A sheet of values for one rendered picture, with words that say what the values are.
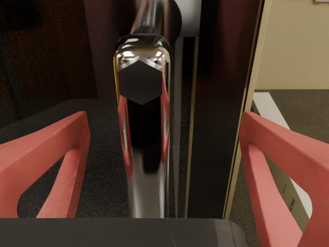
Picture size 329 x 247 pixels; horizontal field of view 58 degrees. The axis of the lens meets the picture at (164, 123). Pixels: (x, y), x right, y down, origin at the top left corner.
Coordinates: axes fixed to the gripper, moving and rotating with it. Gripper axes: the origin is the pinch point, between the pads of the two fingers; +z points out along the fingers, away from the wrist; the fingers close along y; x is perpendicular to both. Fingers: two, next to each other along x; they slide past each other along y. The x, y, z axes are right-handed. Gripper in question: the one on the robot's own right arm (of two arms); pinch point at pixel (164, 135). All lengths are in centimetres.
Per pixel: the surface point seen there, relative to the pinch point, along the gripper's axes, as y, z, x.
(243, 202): -9.8, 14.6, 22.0
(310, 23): -27, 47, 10
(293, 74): -27, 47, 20
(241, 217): -9.1, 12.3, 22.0
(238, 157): -4.4, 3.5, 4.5
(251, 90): -4.4, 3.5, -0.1
